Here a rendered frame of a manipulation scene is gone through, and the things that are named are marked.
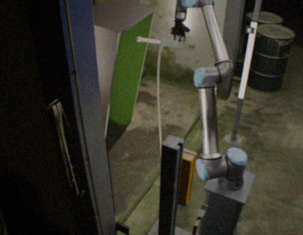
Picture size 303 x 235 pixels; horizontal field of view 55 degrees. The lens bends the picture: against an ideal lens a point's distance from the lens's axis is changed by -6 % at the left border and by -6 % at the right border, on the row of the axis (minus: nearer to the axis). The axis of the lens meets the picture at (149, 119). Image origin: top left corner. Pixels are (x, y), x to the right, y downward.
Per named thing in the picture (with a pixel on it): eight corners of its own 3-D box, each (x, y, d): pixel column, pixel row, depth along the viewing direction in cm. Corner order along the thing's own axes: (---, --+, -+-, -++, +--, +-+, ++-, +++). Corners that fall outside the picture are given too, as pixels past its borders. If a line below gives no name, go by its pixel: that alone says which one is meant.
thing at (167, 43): (178, 44, 241) (197, 43, 222) (178, 50, 241) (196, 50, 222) (124, 36, 215) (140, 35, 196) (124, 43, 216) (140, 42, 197)
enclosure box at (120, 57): (67, 145, 267) (71, 17, 189) (101, 109, 312) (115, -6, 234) (101, 161, 261) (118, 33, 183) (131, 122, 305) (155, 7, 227)
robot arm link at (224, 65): (239, 78, 189) (214, -10, 205) (221, 80, 187) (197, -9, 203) (232, 85, 200) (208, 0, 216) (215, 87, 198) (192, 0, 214)
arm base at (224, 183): (246, 177, 220) (248, 167, 215) (239, 194, 207) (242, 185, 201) (222, 168, 228) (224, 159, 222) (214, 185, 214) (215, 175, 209)
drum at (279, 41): (244, 74, 489) (253, 22, 437) (279, 78, 478) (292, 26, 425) (245, 91, 443) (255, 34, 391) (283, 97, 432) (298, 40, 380)
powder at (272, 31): (254, 24, 437) (254, 23, 436) (290, 28, 426) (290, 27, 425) (256, 36, 395) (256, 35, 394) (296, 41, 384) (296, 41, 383)
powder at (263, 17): (285, 18, 466) (285, 17, 466) (275, 26, 432) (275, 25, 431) (254, 11, 493) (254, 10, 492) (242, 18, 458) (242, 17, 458)
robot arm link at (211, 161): (227, 179, 199) (222, 65, 186) (203, 184, 196) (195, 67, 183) (218, 172, 214) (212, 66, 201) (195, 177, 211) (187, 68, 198)
